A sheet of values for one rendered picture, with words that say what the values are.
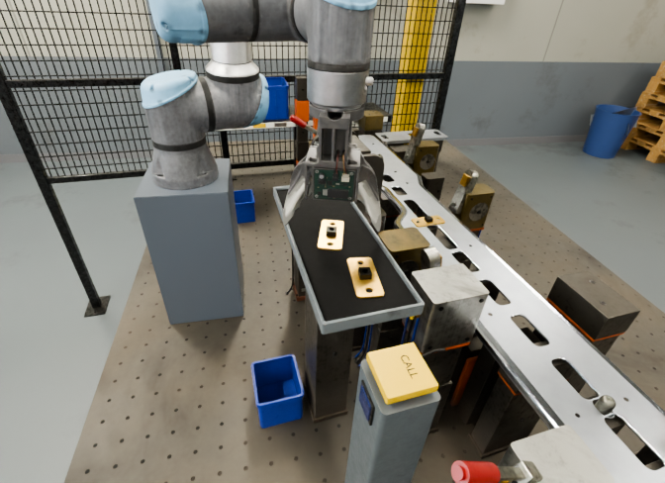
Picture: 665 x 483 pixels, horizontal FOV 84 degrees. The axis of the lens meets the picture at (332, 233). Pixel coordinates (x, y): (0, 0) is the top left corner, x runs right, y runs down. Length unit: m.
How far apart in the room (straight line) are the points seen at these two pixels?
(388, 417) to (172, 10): 0.48
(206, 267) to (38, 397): 1.27
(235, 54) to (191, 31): 0.39
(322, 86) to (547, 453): 0.50
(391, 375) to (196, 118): 0.67
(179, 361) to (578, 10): 4.73
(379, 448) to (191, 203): 0.64
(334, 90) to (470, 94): 4.06
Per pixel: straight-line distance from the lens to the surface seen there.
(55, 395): 2.09
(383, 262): 0.57
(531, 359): 0.73
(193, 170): 0.91
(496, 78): 4.60
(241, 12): 0.51
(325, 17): 0.45
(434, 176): 1.28
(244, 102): 0.90
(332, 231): 0.60
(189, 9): 0.49
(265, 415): 0.88
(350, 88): 0.46
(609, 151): 5.19
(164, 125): 0.88
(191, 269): 1.01
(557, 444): 0.58
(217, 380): 1.00
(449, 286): 0.63
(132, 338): 1.16
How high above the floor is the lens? 1.51
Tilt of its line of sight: 34 degrees down
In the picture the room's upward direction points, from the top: 3 degrees clockwise
